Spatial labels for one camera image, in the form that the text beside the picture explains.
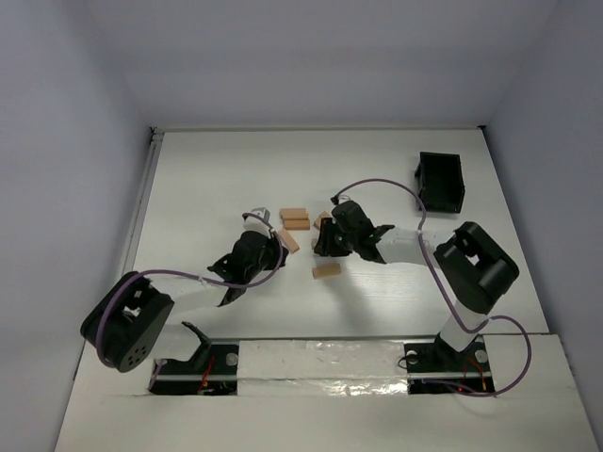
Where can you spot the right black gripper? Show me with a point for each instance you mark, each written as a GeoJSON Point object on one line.
{"type": "Point", "coordinates": [325, 241]}

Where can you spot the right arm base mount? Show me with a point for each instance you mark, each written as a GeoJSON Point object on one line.
{"type": "Point", "coordinates": [434, 369]}

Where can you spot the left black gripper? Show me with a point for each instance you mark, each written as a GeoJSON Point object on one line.
{"type": "Point", "coordinates": [276, 251]}

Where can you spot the aluminium side rail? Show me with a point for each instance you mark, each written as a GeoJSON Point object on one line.
{"type": "Point", "coordinates": [130, 245]}

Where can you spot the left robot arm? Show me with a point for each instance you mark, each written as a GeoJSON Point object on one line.
{"type": "Point", "coordinates": [124, 326]}

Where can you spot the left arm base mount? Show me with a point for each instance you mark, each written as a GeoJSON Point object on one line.
{"type": "Point", "coordinates": [211, 371]}

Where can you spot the black plastic bin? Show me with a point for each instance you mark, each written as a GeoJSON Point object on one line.
{"type": "Point", "coordinates": [440, 182]}

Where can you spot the silver tape strip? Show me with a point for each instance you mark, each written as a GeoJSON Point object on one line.
{"type": "Point", "coordinates": [321, 368]}

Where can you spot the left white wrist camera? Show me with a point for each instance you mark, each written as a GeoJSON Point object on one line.
{"type": "Point", "coordinates": [257, 220]}

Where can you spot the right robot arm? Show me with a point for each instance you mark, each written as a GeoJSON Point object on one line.
{"type": "Point", "coordinates": [475, 267]}

